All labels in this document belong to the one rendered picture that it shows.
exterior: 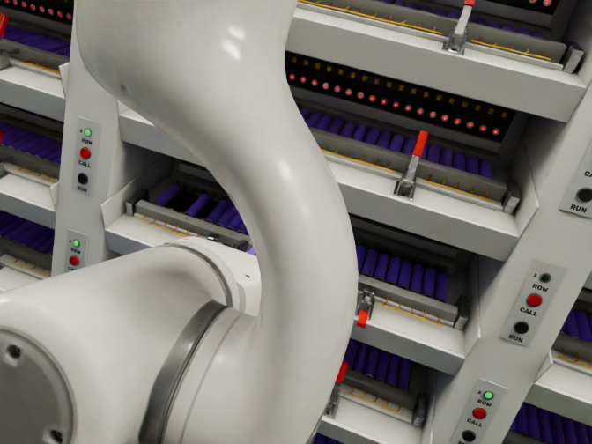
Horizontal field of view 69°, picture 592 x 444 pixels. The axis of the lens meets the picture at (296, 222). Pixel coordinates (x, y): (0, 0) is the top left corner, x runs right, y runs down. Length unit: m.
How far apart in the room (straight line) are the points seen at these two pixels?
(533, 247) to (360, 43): 0.35
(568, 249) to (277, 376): 0.52
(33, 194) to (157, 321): 0.70
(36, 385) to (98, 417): 0.02
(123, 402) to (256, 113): 0.12
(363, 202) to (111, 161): 0.40
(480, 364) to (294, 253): 0.56
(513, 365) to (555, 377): 0.07
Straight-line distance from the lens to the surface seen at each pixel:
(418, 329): 0.69
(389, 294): 0.70
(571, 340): 0.79
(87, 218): 0.80
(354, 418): 0.79
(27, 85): 0.84
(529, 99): 0.62
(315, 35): 0.62
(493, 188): 0.68
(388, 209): 0.61
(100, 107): 0.75
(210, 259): 0.29
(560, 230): 0.64
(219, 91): 0.16
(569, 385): 0.76
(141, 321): 0.20
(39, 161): 0.94
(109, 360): 0.18
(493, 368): 0.71
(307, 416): 0.20
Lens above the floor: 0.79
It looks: 18 degrees down
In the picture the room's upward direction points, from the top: 15 degrees clockwise
